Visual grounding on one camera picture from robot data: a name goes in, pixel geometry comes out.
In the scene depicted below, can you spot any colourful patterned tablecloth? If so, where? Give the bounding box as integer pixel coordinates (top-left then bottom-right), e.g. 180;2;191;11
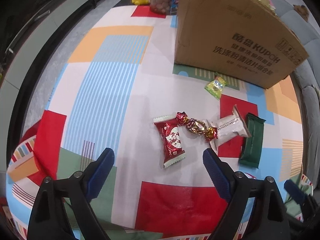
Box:
6;5;306;239

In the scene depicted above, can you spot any red gold twisted candy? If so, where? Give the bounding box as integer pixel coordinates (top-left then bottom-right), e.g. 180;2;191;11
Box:
176;112;217;142

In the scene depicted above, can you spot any green yellow candy packet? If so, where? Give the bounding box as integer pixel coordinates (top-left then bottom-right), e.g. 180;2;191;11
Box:
205;76;226;100

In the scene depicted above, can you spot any dark green snack bar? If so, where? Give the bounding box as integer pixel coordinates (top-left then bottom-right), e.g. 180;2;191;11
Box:
239;113;265;168

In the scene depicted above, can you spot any red white snack packet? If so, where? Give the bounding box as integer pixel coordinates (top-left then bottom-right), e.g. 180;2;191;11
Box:
153;115;186;168

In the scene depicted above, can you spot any brown teddy bear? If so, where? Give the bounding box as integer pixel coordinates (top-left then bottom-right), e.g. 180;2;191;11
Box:
293;5;309;22

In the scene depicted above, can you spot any brown cardboard box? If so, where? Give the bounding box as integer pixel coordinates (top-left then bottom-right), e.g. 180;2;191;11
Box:
175;0;308;89

